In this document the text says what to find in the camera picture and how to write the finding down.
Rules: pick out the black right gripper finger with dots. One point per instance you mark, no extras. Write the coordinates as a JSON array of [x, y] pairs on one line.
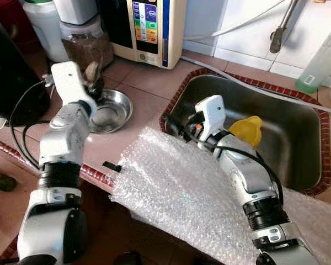
[[174, 126]]

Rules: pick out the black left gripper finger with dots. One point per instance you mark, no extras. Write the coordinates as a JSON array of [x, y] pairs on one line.
[[90, 84], [99, 84]]

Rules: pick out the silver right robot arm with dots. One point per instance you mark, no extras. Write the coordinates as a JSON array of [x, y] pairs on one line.
[[248, 176]]

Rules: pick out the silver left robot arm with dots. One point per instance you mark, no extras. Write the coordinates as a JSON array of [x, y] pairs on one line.
[[63, 143]]

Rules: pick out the black kitchen appliance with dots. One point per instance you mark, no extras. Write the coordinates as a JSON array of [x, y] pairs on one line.
[[11, 72]]

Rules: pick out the round steel bowl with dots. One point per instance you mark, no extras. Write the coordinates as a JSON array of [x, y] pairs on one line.
[[113, 110]]

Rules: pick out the clear jar brown contents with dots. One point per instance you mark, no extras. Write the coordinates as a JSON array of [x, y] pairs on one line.
[[88, 47]]

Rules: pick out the white bottle green cap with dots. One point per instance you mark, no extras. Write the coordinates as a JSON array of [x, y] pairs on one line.
[[41, 33]]

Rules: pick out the small black clip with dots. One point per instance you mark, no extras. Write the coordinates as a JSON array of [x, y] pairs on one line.
[[111, 166]]

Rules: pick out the white plastic container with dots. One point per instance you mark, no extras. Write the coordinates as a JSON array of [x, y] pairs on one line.
[[74, 11]]

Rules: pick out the beige water ionizer appliance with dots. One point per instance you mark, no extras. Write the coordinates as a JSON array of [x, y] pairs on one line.
[[165, 33]]

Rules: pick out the clear bubble wrap sheet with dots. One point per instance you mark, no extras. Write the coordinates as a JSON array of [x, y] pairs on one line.
[[182, 210]]

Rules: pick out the clear bottle blue cap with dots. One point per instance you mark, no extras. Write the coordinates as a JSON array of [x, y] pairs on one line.
[[317, 66]]

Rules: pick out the large steel sink basin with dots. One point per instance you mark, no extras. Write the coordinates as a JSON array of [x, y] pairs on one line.
[[298, 143]]

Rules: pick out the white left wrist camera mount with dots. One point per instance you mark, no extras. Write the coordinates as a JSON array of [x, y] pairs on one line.
[[69, 83]]

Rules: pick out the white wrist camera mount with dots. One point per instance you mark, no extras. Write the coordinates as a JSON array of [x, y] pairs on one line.
[[212, 113], [69, 83]]

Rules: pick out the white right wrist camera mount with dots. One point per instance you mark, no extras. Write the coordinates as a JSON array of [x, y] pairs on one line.
[[212, 113]]

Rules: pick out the metal wall faucet spout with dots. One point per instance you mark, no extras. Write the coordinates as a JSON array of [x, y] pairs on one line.
[[277, 41]]

